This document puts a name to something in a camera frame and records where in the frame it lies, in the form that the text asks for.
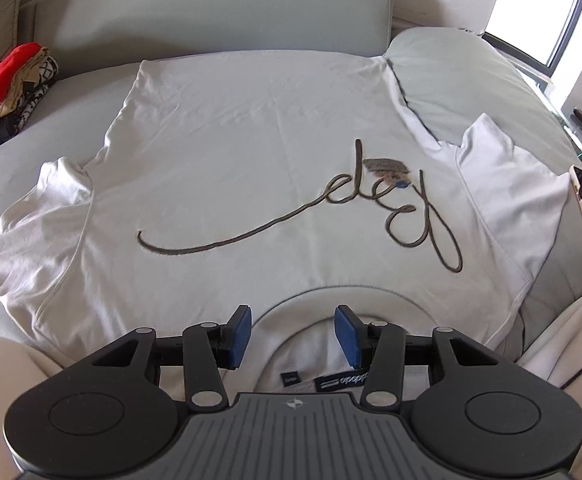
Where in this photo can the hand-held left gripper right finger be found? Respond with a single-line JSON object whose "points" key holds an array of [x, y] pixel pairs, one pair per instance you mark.
{"points": [[348, 336]]}

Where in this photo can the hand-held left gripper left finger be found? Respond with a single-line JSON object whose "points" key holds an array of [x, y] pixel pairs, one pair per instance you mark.
{"points": [[241, 336]]}

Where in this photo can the white t-shirt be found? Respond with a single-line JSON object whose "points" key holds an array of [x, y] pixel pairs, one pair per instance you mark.
{"points": [[251, 160]]}

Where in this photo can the person's right leg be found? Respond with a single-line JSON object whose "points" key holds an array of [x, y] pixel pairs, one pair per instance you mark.
{"points": [[571, 340]]}

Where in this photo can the person's leg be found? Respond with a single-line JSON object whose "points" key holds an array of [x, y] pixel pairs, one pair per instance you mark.
{"points": [[6, 365], [571, 340]]}

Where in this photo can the person's left leg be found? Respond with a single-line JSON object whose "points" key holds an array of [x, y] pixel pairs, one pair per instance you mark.
{"points": [[6, 365]]}

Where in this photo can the glass side table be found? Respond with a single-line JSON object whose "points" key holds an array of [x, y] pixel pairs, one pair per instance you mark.
{"points": [[578, 145]]}

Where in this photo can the grey sofa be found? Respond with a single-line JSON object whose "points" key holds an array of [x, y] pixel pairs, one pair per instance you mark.
{"points": [[221, 15]]}

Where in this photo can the beige black patterned cloth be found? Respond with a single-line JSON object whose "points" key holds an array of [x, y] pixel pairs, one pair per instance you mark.
{"points": [[33, 85]]}

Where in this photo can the window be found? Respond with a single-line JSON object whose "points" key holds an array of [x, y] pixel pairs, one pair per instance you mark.
{"points": [[536, 5]]}

